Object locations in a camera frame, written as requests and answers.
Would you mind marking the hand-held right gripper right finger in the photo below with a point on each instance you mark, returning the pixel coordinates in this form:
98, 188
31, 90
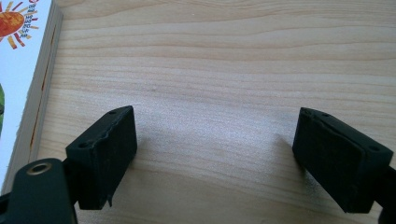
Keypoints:
339, 161

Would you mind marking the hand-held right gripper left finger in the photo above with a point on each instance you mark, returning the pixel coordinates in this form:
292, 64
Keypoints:
102, 161

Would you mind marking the white picture book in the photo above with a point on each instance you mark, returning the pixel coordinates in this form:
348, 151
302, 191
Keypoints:
18, 68

